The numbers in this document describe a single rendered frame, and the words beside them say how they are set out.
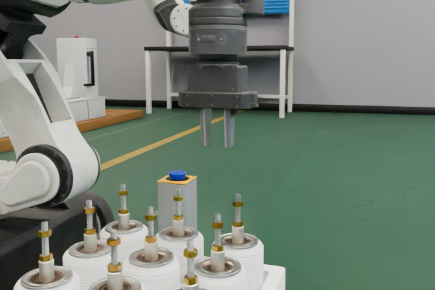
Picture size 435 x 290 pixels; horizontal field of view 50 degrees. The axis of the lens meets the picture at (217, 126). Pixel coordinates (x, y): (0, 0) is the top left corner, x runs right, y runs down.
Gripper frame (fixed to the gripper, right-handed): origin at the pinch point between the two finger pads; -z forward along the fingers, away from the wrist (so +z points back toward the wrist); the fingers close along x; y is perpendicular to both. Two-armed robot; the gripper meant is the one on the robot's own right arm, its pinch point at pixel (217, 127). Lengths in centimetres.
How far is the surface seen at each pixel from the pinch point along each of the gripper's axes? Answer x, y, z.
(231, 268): 2.5, -0.4, -22.6
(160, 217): -21.8, 25.6, -25.0
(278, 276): 7.2, 14.9, -29.9
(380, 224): 28, 105, -48
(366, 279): 24, 58, -48
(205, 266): -1.8, -0.5, -22.7
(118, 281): -10.7, -12.3, -21.3
